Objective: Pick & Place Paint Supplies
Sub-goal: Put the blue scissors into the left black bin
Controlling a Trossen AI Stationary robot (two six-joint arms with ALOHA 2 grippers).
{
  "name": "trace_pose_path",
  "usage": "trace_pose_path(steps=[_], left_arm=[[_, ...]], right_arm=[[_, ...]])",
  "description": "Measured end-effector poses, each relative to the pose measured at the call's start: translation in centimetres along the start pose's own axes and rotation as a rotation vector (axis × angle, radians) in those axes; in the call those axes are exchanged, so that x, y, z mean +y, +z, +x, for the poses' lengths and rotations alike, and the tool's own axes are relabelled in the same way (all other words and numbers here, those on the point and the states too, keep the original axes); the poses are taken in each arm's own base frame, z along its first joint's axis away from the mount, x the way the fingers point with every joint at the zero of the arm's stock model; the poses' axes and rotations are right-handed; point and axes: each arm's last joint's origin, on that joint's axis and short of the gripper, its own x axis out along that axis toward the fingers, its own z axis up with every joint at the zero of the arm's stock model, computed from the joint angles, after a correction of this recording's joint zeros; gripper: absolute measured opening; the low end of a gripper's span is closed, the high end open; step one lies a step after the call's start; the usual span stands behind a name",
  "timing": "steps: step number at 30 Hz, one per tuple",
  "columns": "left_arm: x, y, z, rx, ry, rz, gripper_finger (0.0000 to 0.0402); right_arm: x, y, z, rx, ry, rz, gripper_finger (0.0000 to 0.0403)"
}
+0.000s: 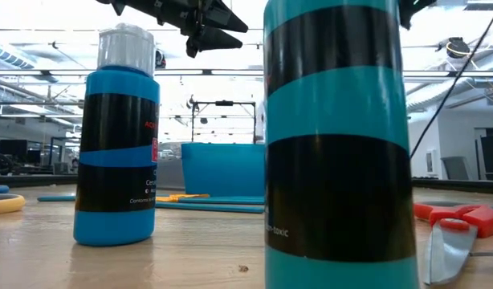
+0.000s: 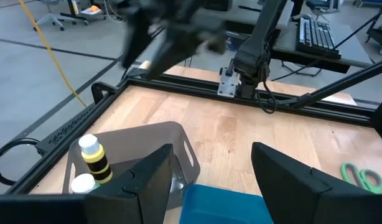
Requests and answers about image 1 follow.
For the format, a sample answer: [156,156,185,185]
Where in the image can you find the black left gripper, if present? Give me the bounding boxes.
[149,0,250,59]

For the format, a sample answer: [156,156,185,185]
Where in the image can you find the blue paint bottle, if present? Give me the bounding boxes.
[72,22,161,247]

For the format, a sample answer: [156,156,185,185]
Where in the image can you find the teal paint bottle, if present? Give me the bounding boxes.
[263,0,421,289]

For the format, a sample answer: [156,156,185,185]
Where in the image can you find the red-handled scissors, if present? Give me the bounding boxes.
[413,199,493,287]

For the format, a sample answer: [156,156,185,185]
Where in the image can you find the yellow-handled scissors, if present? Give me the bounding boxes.
[0,193,26,215]

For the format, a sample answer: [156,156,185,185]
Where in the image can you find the black hanging spool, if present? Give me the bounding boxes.
[446,36,471,60]

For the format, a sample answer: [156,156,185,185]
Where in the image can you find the blue plastic tray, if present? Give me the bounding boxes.
[181,143,267,197]

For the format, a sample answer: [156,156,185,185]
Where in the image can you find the grey plastic storage bin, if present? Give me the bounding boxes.
[155,149,185,191]

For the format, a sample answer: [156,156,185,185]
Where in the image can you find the dark computer monitor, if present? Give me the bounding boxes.
[0,139,29,165]

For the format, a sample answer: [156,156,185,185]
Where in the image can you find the black background rig frame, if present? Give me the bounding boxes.
[190,100,257,145]

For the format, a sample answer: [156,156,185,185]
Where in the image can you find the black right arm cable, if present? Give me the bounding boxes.
[409,2,493,160]

